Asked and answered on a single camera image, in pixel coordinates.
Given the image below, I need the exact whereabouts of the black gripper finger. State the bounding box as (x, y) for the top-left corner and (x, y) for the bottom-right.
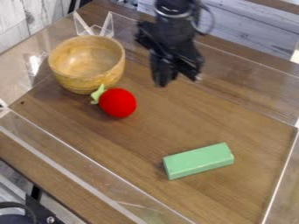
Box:
(150, 52), (180, 88)
(178, 58), (206, 81)

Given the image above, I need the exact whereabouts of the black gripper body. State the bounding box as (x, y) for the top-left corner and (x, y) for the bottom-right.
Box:
(135, 17), (205, 63)

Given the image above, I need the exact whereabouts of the red plush strawberry toy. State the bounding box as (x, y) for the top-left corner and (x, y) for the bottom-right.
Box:
(90, 85), (137, 118)

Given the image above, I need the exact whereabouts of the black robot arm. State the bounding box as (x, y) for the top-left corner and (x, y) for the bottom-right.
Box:
(135, 0), (216, 88)

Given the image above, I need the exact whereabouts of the wooden bowl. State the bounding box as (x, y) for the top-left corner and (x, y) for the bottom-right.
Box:
(49, 36), (126, 95)

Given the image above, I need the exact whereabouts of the green rectangular block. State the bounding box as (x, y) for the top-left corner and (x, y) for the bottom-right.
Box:
(163, 143), (236, 179)

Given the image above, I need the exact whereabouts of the clear acrylic tray wall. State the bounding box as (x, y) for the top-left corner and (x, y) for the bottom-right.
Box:
(0, 12), (299, 224)

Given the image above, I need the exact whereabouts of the black metal clamp bracket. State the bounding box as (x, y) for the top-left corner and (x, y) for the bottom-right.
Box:
(0, 185), (69, 224)

